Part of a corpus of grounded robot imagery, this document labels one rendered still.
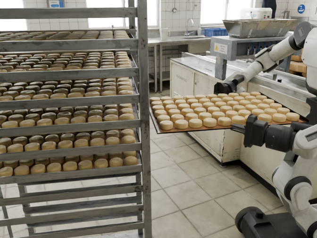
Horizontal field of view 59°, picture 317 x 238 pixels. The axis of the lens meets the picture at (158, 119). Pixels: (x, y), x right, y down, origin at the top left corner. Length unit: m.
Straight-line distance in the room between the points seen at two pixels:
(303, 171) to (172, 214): 1.03
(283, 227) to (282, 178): 0.48
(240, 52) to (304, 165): 1.25
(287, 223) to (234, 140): 0.93
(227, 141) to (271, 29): 1.02
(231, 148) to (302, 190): 1.21
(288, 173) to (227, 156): 1.19
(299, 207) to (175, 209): 0.96
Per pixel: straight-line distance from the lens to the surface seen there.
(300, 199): 1.59
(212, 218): 2.19
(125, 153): 1.14
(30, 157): 1.06
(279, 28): 2.67
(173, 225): 2.11
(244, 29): 2.45
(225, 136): 2.56
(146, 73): 0.89
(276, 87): 2.26
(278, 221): 2.02
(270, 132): 1.02
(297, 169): 1.54
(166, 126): 1.03
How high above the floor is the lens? 1.43
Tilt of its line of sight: 22 degrees down
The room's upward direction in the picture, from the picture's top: straight up
